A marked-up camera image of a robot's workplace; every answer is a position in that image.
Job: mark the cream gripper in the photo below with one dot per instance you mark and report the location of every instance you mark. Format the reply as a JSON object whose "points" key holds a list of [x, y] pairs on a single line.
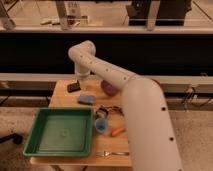
{"points": [[83, 84]]}

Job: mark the black rectangular eraser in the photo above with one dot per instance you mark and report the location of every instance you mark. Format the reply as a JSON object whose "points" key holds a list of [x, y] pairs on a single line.
{"points": [[73, 87]]}

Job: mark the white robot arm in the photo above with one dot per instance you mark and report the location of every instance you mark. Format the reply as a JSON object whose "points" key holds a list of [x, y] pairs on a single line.
{"points": [[152, 142]]}

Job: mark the blue plastic cup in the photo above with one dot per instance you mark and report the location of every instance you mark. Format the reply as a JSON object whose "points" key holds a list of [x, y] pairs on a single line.
{"points": [[101, 125]]}

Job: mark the blue sponge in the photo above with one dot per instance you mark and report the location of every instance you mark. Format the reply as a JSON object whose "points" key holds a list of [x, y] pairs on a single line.
{"points": [[86, 99]]}

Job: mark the purple bowl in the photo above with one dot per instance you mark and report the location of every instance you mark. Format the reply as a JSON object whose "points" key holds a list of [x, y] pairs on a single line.
{"points": [[108, 89]]}

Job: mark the black binder clip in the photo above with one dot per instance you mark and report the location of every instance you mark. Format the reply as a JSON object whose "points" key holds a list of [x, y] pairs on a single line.
{"points": [[102, 112]]}

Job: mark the green plastic tray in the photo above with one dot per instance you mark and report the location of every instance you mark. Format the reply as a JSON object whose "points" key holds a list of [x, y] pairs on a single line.
{"points": [[60, 132]]}

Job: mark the orange carrot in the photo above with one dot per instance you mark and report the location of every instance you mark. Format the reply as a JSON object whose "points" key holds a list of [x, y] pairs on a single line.
{"points": [[117, 131]]}

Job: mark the silver fork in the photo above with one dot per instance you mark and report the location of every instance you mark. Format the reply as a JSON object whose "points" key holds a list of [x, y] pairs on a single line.
{"points": [[107, 153]]}

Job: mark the black handled utensil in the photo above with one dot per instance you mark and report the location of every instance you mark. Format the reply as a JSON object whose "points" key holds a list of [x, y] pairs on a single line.
{"points": [[118, 109]]}

